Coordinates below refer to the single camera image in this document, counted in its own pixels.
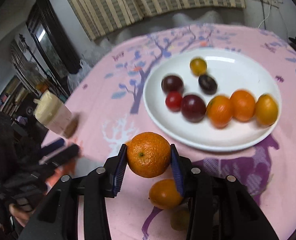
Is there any bumpy tangerine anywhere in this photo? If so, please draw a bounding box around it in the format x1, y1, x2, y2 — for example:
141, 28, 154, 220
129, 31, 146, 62
149, 179, 183, 210

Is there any textured mandarin orange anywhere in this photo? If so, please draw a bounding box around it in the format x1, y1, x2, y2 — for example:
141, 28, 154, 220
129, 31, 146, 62
126, 132, 171, 178

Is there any smooth orange fruit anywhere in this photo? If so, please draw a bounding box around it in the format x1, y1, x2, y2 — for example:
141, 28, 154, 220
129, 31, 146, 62
206, 95, 233, 129

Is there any large dark plum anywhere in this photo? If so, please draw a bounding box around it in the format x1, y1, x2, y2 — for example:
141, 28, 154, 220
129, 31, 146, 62
181, 94, 206, 122

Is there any red cherry tomato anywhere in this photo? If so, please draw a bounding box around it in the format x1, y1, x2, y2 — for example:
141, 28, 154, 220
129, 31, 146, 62
165, 92, 183, 112

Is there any yellow kumquat fruit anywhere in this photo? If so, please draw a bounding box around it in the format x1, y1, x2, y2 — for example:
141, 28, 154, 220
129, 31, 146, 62
190, 57, 208, 76

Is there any person's left hand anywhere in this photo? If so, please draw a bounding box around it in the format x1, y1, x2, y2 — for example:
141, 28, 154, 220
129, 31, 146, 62
9, 203, 35, 227

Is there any white plastic bag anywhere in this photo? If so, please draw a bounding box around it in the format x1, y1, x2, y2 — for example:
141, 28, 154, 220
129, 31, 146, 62
67, 59, 92, 93

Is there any pink patterned tablecloth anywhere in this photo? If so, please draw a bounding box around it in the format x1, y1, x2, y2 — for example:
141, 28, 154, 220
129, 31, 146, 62
59, 24, 296, 239

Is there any small orange on plate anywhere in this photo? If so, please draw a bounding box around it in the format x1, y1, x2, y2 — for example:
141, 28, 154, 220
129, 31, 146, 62
230, 89, 256, 122

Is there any dark plum on plate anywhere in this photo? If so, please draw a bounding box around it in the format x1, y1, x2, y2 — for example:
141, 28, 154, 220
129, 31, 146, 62
161, 75, 184, 94

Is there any dark framed mirror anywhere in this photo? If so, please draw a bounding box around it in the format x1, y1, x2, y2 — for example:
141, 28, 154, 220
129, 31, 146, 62
26, 0, 81, 80

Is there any white oval plate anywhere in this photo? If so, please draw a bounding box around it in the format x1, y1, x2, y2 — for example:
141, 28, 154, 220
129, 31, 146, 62
142, 47, 282, 153

